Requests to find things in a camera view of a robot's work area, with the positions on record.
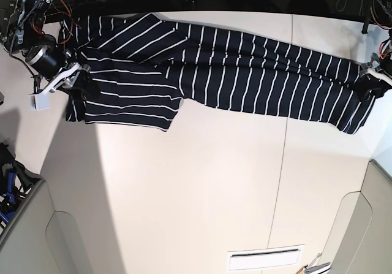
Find tools at bottom edge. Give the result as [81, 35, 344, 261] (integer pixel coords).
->
[296, 253, 331, 274]

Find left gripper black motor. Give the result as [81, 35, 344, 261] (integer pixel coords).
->
[356, 39, 391, 101]

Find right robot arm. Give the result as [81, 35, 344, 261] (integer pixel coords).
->
[1, 0, 100, 102]

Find blue black items left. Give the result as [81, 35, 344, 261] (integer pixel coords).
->
[1, 143, 41, 230]

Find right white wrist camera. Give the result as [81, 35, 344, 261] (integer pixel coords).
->
[29, 93, 50, 111]

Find navy white striped T-shirt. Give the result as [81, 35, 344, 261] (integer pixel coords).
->
[66, 13, 376, 134]

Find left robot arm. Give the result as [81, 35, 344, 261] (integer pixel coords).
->
[355, 0, 391, 101]

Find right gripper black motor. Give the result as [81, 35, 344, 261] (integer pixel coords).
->
[26, 45, 100, 101]

